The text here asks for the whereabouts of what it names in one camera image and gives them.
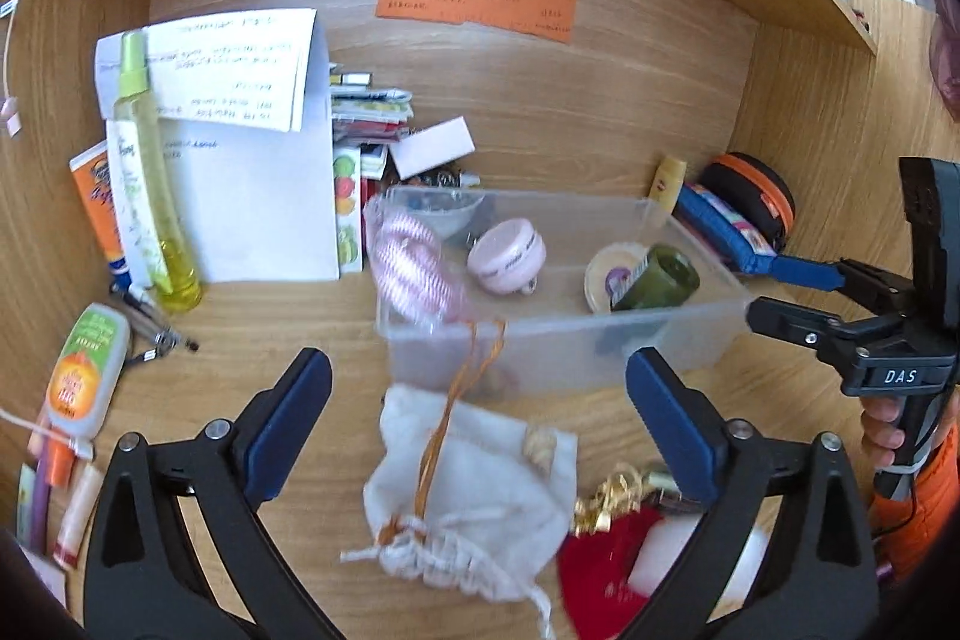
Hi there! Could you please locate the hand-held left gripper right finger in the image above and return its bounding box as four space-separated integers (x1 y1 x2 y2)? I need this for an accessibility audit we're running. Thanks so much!
626 347 880 640

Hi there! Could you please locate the red pouch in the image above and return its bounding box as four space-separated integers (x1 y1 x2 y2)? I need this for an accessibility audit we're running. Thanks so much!
556 469 695 640

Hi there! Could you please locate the yellow spray bottle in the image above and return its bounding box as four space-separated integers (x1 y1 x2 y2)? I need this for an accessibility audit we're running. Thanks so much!
112 31 203 313

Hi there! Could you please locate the small beige charm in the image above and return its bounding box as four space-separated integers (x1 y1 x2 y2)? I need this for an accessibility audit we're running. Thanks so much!
525 428 560 474

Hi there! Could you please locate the blue zip pouch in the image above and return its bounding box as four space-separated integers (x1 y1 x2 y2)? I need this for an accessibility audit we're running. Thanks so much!
675 182 781 275

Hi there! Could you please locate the green jar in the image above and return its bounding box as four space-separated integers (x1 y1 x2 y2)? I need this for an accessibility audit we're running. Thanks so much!
611 244 702 313

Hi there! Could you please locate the cream tube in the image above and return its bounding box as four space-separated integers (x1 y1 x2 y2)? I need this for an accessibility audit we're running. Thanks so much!
56 460 102 570

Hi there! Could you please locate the pink mesh bag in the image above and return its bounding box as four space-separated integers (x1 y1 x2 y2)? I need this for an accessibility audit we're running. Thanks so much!
364 209 470 330

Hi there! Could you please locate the black pen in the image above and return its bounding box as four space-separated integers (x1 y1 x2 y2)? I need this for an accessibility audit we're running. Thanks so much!
112 284 200 352
124 340 181 367

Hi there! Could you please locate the small clear bowl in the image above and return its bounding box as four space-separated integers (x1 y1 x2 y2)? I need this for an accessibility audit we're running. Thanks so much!
390 190 487 240

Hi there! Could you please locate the black binder clip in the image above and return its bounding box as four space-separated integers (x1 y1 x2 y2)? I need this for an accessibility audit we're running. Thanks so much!
409 167 481 191

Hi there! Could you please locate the small white box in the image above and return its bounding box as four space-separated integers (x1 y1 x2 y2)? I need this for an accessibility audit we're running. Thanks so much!
390 116 476 178

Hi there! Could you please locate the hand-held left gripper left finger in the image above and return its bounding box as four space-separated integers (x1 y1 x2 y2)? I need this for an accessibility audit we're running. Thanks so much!
82 347 338 640

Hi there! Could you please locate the person's right hand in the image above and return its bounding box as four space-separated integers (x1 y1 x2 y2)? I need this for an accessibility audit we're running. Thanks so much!
861 396 914 474

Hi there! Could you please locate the orange capped marker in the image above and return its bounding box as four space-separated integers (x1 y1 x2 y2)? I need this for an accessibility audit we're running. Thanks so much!
45 437 76 487

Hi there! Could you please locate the white cable pink plug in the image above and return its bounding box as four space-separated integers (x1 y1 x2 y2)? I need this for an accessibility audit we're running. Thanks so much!
0 0 38 139

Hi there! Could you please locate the orange sunscreen tube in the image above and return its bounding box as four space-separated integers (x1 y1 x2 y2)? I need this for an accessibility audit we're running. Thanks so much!
69 141 132 277

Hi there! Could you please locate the pink round compact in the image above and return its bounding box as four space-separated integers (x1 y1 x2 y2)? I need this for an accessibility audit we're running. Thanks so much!
466 218 547 298

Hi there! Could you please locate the stack of sachets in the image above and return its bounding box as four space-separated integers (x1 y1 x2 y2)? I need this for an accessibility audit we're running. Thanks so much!
330 85 415 142

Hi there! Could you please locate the fruit print box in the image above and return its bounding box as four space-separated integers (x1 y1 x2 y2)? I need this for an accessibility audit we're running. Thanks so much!
331 145 365 272

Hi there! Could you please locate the white round jar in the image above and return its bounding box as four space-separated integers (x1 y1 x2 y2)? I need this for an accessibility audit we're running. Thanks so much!
628 512 770 600

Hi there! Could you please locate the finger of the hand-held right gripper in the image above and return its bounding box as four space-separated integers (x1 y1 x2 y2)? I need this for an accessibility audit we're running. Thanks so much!
772 256 912 320
746 297 875 365

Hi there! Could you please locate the clear plastic box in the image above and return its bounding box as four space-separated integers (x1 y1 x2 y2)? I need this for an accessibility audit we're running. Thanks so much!
364 184 757 397

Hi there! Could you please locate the white drawstring pouch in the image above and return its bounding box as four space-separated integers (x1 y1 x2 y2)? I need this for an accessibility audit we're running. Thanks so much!
341 319 580 637

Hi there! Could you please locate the sanitizer bottle orange label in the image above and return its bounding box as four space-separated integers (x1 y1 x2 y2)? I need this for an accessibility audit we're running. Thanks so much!
41 302 132 442

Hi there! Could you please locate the orange paper note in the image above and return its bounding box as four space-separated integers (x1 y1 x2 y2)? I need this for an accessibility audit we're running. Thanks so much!
375 0 578 46

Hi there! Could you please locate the printed white paper sheet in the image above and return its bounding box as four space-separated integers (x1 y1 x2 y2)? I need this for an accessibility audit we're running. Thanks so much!
96 8 318 133

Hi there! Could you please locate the person's right forearm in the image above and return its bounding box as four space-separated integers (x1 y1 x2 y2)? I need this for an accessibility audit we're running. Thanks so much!
870 422 960 585

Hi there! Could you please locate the black orange round case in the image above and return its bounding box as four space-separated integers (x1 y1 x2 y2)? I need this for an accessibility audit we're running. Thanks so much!
701 152 796 255

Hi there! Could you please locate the wooden desktop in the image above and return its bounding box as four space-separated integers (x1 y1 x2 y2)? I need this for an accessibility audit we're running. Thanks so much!
0 265 901 640

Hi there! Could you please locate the yellow tube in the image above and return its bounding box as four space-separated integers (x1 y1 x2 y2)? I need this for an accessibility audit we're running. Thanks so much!
649 155 689 215

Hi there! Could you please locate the cream round case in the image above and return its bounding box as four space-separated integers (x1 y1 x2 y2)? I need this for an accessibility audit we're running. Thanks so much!
583 241 650 315

